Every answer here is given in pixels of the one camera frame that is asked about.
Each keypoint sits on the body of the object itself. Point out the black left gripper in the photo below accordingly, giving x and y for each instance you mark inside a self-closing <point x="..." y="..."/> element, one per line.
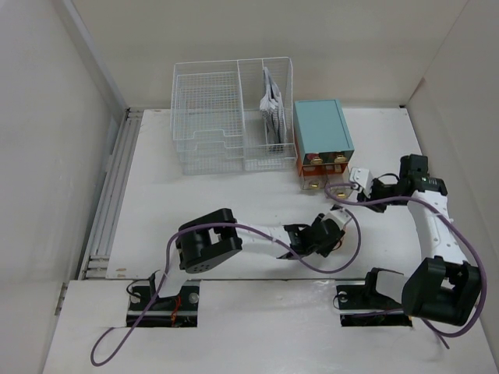
<point x="322" y="251"/>

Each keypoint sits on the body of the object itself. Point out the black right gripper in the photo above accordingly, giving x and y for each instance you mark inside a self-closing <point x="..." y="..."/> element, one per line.
<point x="362" y="196"/>

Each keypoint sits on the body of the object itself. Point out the grey setup guide booklet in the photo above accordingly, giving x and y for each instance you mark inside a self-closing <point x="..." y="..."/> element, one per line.
<point x="273" y="111"/>

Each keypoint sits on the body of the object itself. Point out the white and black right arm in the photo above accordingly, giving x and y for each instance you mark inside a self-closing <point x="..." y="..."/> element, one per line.
<point x="445" y="286"/>

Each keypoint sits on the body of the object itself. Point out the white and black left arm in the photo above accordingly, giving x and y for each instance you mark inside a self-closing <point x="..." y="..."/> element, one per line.
<point x="218" y="247"/>

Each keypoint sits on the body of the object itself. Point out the teal mini drawer cabinet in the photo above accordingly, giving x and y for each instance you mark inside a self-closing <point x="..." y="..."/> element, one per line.
<point x="323" y="141"/>

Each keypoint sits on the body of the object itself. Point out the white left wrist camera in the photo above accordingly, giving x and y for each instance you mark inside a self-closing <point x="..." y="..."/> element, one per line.
<point x="334" y="221"/>

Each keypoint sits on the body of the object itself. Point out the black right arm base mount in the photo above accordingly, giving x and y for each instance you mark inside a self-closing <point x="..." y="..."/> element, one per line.
<point x="362" y="305"/>

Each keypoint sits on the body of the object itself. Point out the white wire mesh organizer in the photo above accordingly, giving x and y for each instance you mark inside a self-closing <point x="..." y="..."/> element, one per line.
<point x="216" y="122"/>

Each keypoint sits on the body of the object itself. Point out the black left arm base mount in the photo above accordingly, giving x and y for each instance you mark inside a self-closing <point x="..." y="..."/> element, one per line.
<point x="178" y="311"/>

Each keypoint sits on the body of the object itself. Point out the aluminium rail frame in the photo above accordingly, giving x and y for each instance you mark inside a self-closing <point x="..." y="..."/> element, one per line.
<point x="96" y="251"/>

